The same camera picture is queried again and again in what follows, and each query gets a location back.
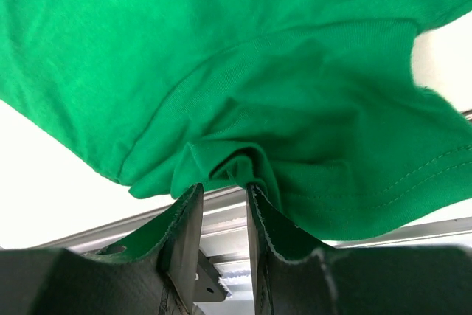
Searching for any green t shirt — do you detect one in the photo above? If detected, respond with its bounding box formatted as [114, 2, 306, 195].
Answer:
[1, 0, 471, 240]

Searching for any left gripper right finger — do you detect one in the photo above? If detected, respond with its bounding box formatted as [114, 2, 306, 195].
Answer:
[246, 183, 332, 314]

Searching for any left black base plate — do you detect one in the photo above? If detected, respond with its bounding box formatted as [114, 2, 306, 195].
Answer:
[193, 251, 228, 303]

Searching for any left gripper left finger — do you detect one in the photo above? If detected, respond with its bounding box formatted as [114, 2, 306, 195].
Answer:
[84, 184, 204, 314]

